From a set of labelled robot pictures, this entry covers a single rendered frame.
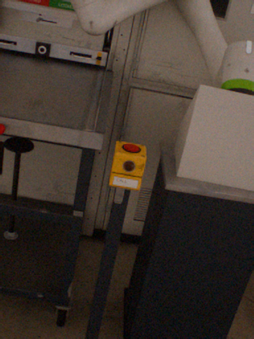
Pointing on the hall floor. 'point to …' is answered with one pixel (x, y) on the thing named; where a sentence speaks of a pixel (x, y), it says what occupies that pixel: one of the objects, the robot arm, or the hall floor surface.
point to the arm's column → (189, 266)
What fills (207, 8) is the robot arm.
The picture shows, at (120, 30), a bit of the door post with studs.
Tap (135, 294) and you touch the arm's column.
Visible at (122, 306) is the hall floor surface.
